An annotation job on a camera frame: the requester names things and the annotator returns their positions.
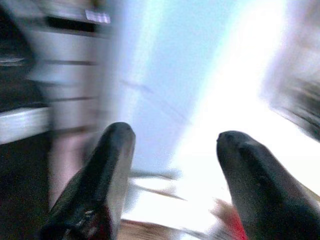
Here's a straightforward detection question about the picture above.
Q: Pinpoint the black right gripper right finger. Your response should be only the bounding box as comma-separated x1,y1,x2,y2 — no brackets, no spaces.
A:
216,130,320,240

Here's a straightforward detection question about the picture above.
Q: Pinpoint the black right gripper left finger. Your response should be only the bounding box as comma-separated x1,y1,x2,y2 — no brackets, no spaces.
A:
39,121,136,240

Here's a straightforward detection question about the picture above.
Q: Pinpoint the red cloth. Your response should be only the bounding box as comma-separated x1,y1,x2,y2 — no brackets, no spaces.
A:
211,198,250,240

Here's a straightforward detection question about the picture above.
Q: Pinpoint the white drawer cabinet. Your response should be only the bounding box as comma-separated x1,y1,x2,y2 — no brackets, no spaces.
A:
24,0,121,141

